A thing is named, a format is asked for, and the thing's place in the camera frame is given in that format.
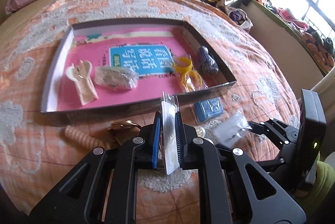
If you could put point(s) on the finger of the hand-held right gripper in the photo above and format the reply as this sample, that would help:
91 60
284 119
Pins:
277 129
277 162

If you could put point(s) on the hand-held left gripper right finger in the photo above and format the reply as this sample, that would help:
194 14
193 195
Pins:
179 140

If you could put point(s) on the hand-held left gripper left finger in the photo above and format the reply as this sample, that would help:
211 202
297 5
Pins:
156 140

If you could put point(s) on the clear bag of white clips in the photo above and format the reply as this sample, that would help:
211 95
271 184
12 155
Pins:
168 129

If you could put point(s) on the small clear plastic bag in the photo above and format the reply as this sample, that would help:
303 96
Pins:
230 130

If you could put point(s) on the shallow grey cardboard box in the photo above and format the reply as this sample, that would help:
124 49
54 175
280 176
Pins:
104 114

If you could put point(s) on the bagged yellow rings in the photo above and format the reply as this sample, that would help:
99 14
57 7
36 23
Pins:
193 80

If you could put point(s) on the bagged white comb clip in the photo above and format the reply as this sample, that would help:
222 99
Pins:
115 77

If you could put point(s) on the cream hair claw clip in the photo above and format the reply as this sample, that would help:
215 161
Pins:
83 85

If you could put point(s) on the person's right forearm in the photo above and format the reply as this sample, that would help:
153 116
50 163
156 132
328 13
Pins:
323 176

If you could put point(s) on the brown hair clip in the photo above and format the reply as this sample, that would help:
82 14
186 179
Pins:
123 126

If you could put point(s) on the small blue packet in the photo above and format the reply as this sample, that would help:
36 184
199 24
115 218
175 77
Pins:
209 110

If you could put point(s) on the orange quilt with white clouds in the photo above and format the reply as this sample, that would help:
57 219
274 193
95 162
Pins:
261 56

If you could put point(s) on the clothes on windowsill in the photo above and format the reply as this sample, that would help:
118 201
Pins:
314 38

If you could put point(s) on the bag with purple clothing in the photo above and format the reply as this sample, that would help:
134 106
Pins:
239 18

